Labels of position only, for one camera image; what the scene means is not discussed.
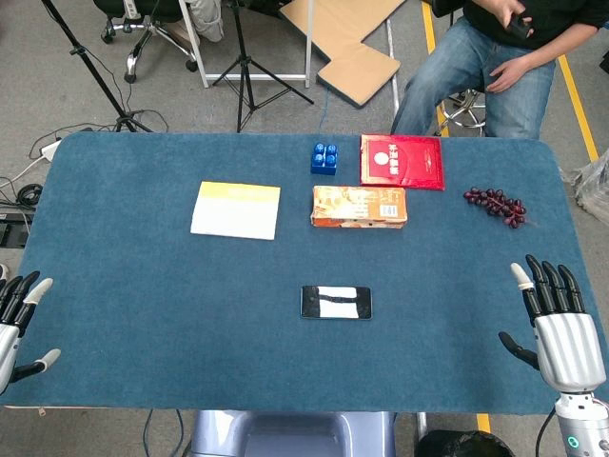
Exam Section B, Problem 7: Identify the chrome stool base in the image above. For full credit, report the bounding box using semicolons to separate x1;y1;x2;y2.
435;88;487;139

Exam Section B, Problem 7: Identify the white power strip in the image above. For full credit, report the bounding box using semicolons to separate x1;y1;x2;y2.
40;137;63;163

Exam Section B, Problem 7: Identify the white desk frame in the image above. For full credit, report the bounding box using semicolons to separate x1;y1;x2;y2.
178;0;315;89

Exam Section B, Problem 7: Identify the orange cardboard box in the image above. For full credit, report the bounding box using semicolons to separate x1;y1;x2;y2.
311;185;409;229

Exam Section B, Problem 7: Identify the lilac robot base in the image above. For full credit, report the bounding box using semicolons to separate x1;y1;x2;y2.
189;409;397;457

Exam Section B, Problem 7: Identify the person in grey trousers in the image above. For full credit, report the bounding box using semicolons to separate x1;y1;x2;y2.
187;0;225;43

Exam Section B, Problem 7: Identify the smartphone with teal back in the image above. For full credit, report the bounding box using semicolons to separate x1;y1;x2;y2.
299;285;373;321

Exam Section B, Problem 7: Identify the black phone in person's hand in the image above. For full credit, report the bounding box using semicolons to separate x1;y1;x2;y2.
505;12;535;39

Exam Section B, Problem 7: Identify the red flat box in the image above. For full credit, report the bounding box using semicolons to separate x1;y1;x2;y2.
360;133;447;191

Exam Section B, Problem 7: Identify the yellow white booklet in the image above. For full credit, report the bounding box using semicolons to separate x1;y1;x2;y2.
189;180;282;242

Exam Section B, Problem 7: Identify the black office chair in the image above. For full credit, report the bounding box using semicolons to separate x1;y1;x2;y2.
93;0;199;85

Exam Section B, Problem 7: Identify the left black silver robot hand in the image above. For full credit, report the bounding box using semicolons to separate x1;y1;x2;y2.
0;270;62;396

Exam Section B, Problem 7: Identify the black light stand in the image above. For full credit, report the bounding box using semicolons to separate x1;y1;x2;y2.
40;0;154;133

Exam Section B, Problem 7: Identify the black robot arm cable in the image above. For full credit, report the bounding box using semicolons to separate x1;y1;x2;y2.
535;407;558;457

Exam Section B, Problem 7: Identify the black foot pedal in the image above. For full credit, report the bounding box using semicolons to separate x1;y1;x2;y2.
0;211;34;248

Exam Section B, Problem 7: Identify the dark red grape bunch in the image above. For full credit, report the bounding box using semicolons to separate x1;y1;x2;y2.
463;187;528;229

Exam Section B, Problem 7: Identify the black bag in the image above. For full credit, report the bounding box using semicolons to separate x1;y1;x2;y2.
417;430;516;457

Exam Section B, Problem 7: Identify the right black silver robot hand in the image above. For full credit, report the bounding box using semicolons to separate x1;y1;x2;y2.
498;254;608;394

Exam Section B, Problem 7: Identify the flat brown cardboard piece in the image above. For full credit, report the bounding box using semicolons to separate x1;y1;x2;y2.
279;0;406;109

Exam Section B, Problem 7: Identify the black tripod stand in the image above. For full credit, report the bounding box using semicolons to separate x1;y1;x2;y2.
211;0;315;133

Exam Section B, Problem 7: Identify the person in blue jeans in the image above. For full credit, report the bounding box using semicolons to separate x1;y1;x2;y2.
389;0;609;139

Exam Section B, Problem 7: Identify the blue toy building brick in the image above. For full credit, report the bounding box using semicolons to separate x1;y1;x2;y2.
310;141;340;176

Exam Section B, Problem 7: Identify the clear plastic bag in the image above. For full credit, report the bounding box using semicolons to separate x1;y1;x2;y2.
569;149;609;226

